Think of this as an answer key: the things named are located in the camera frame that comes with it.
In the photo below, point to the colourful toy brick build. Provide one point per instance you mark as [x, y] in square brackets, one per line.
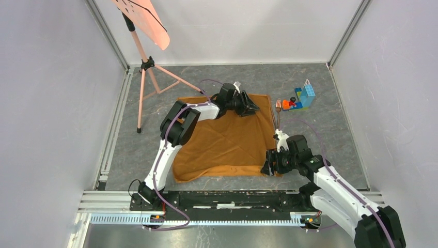
[303, 98]

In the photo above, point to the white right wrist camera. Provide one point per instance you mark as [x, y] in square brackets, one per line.
[281, 140]

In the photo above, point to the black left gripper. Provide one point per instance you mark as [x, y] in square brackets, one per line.
[248, 102]

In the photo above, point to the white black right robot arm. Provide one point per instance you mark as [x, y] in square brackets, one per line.
[367, 223]

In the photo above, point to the orange cloth napkin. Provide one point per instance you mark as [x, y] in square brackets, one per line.
[228, 146]

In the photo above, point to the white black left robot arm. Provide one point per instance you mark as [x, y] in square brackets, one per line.
[178, 126]

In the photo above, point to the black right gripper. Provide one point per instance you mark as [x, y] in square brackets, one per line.
[276, 167]

